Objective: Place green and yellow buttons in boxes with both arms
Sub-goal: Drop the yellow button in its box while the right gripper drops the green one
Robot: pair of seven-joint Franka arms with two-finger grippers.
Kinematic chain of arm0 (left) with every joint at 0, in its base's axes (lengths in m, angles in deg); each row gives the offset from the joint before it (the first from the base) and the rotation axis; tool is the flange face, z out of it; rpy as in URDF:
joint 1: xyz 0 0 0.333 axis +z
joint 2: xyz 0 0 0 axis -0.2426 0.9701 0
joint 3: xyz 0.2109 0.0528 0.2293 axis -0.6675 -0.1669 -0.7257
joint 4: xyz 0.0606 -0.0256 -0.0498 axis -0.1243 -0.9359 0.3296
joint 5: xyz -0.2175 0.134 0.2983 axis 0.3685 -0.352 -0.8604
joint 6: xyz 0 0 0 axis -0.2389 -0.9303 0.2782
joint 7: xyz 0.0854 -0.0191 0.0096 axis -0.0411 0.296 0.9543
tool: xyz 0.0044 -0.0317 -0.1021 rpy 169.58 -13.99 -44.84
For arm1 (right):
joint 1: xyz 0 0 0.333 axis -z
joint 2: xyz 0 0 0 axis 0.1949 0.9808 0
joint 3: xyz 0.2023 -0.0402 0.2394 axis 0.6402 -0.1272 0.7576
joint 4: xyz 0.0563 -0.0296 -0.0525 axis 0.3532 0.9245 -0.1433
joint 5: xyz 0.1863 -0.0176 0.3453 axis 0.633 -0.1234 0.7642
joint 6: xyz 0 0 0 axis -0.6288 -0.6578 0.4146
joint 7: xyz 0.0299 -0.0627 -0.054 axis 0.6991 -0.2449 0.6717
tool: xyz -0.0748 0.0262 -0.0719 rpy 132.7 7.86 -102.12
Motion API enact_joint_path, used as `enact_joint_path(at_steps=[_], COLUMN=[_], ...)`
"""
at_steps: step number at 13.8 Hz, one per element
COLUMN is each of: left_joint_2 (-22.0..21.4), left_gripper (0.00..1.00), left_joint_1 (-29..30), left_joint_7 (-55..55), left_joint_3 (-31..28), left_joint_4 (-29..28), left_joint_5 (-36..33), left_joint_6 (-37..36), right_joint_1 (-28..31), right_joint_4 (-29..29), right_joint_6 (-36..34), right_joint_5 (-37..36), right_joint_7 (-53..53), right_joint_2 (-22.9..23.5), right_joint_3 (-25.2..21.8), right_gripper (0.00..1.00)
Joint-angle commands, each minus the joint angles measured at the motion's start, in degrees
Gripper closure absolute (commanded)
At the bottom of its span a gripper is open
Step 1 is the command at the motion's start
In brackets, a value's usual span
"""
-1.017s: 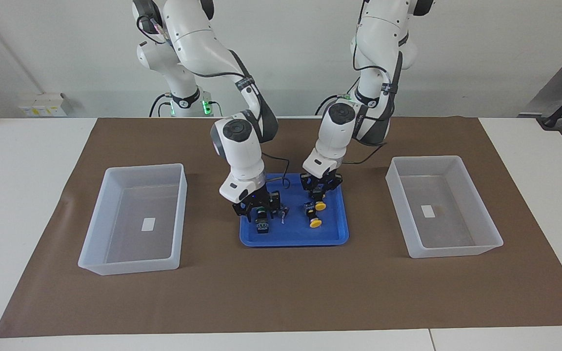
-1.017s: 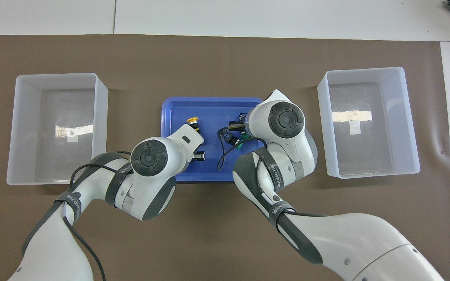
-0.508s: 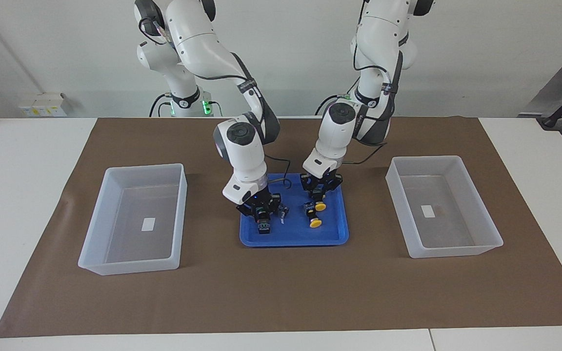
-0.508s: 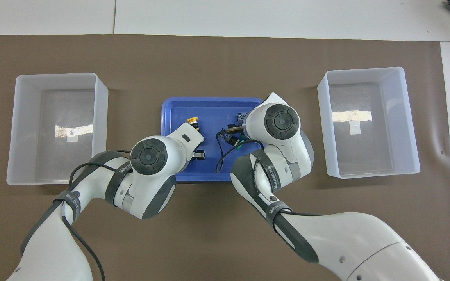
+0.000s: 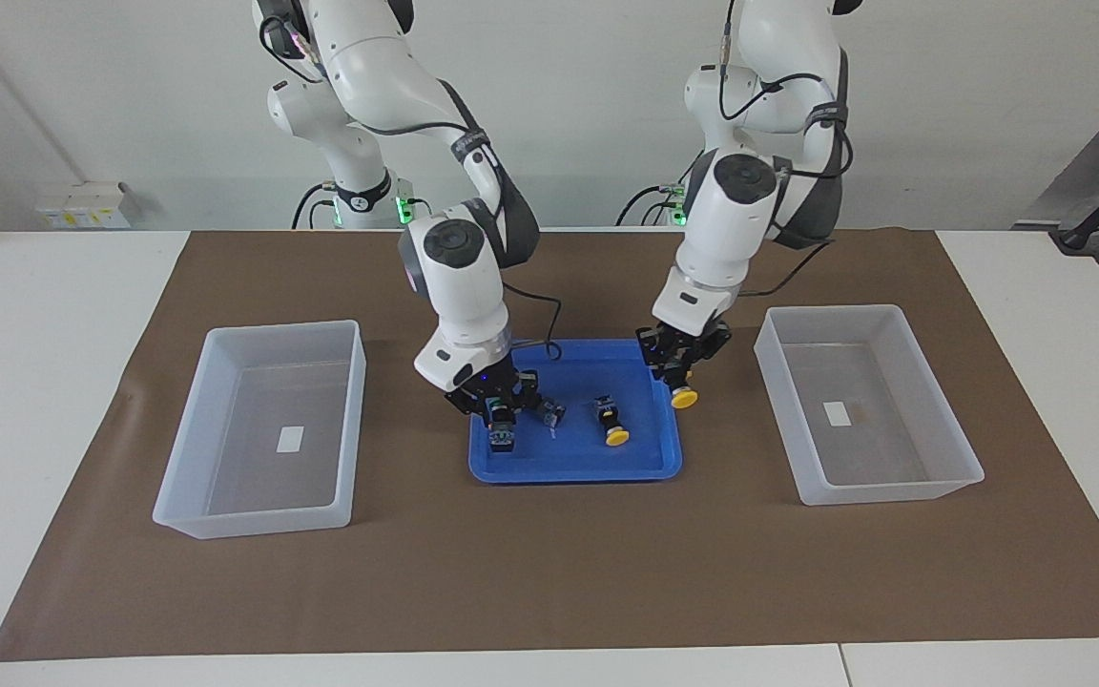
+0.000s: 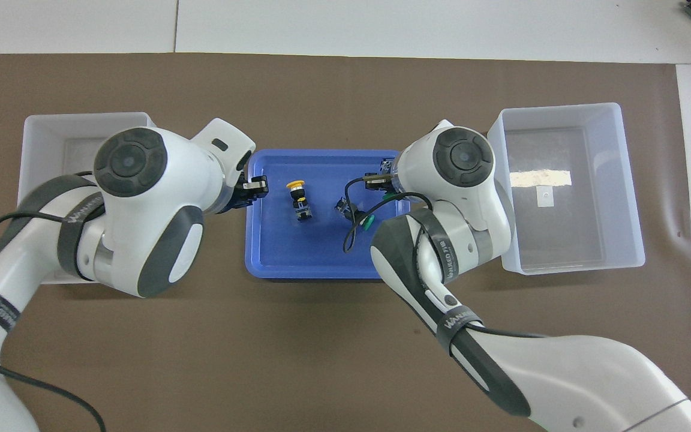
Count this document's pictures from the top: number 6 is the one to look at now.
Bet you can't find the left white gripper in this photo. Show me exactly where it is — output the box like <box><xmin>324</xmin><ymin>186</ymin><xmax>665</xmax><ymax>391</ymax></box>
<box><xmin>191</xmin><ymin>118</ymin><xmax>269</xmax><ymax>214</ymax></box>

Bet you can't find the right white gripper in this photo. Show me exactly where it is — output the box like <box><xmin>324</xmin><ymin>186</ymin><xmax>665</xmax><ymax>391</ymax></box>
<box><xmin>362</xmin><ymin>119</ymin><xmax>455</xmax><ymax>199</ymax></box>

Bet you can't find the yellow push button switch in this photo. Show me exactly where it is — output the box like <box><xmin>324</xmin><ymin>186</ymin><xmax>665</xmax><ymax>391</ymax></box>
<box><xmin>286</xmin><ymin>179</ymin><xmax>313</xmax><ymax>221</ymax></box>

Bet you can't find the blue plastic tray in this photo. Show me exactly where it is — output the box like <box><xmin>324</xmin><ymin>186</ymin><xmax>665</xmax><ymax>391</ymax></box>
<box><xmin>245</xmin><ymin>149</ymin><xmax>411</xmax><ymax>281</ymax></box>

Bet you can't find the brown paper table mat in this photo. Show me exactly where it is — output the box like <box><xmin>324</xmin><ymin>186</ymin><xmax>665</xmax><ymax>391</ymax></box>
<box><xmin>0</xmin><ymin>53</ymin><xmax>691</xmax><ymax>432</ymax></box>

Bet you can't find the translucent white plastic box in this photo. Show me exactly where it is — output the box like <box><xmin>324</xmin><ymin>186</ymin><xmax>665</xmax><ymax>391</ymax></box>
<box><xmin>17</xmin><ymin>112</ymin><xmax>158</xmax><ymax>285</ymax></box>
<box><xmin>487</xmin><ymin>102</ymin><xmax>646</xmax><ymax>275</ymax></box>

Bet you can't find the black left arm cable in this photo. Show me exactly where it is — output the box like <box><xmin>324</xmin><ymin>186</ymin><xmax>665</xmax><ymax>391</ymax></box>
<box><xmin>0</xmin><ymin>171</ymin><xmax>106</xmax><ymax>432</ymax></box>

